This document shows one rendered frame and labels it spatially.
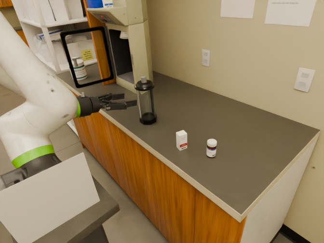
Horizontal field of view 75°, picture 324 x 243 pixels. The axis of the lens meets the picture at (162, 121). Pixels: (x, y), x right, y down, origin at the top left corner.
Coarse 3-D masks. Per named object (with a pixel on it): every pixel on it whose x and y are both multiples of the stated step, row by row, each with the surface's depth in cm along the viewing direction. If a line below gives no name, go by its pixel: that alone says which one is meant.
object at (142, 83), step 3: (141, 78) 110; (144, 78) 110; (138, 81) 113; (141, 81) 112; (144, 81) 111; (147, 81) 112; (150, 81) 112; (138, 84) 110; (141, 84) 110; (144, 84) 109; (147, 84) 110; (150, 84) 111; (138, 87) 110; (141, 87) 109; (144, 87) 109
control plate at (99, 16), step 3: (96, 15) 140; (99, 15) 137; (102, 15) 134; (105, 15) 131; (99, 18) 143; (102, 18) 140; (105, 18) 136; (108, 18) 132; (102, 21) 146; (105, 21) 142; (111, 21) 135
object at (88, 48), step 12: (72, 36) 144; (84, 36) 147; (96, 36) 152; (72, 48) 147; (84, 48) 151; (96, 48) 155; (72, 60) 150; (84, 60) 154; (96, 60) 159; (84, 72) 158; (96, 72) 163; (108, 72) 168
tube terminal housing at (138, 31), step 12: (120, 0) 127; (132, 0) 126; (144, 0) 140; (132, 12) 129; (144, 12) 140; (108, 24) 149; (132, 24) 132; (144, 24) 139; (132, 36) 135; (144, 36) 140; (132, 48) 138; (144, 48) 144; (144, 60) 148; (144, 72) 151; (120, 84) 172; (132, 84) 156
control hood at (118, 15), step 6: (90, 12) 141; (96, 12) 134; (102, 12) 128; (108, 12) 122; (114, 12) 122; (120, 12) 124; (126, 12) 126; (114, 18) 127; (120, 18) 125; (126, 18) 128; (114, 24) 138; (120, 24) 131; (126, 24) 129
